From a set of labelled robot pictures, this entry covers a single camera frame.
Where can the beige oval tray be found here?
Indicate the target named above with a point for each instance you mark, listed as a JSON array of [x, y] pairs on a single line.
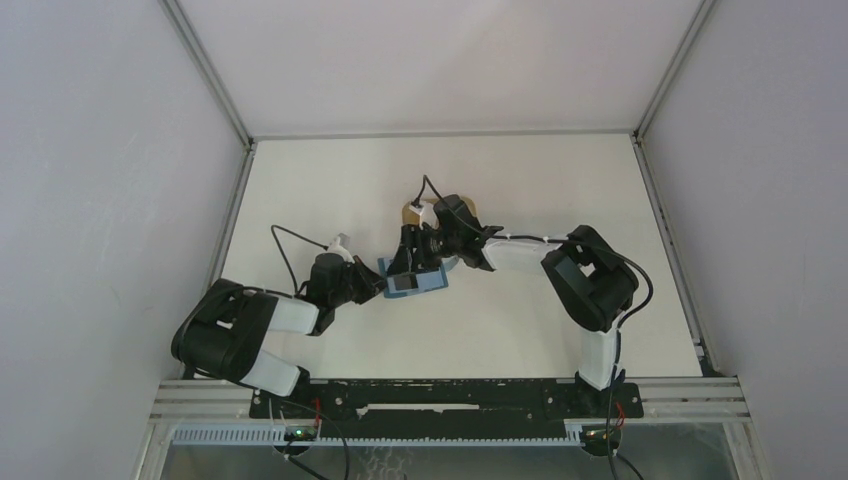
[[435, 223]]

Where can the blue leather card holder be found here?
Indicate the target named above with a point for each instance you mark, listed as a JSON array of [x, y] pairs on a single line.
[[427, 281]]

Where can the black credit card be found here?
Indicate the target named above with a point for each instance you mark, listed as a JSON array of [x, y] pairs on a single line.
[[402, 283]]

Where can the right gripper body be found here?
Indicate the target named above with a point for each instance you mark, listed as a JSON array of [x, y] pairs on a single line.
[[435, 245]]

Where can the white slotted cable duct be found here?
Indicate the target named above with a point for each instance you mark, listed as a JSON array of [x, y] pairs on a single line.
[[257, 435]]

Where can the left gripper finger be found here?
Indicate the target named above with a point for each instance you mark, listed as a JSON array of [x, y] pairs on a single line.
[[366, 290], [362, 273]]

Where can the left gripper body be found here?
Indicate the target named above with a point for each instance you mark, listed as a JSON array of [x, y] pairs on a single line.
[[344, 293]]

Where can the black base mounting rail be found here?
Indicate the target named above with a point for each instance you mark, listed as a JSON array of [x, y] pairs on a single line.
[[452, 406]]

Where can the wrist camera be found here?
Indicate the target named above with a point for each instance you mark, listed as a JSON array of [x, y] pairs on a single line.
[[420, 213], [338, 246]]

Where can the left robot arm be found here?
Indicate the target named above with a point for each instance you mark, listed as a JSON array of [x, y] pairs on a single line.
[[223, 336]]

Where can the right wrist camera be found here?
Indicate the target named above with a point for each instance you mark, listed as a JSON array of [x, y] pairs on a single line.
[[420, 213]]

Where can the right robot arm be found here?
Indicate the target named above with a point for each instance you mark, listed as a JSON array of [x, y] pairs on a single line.
[[595, 284]]

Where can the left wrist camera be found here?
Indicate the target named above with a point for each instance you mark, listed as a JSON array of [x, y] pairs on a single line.
[[338, 246]]

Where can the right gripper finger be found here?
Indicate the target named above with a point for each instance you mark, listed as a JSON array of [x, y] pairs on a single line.
[[404, 261], [409, 238]]

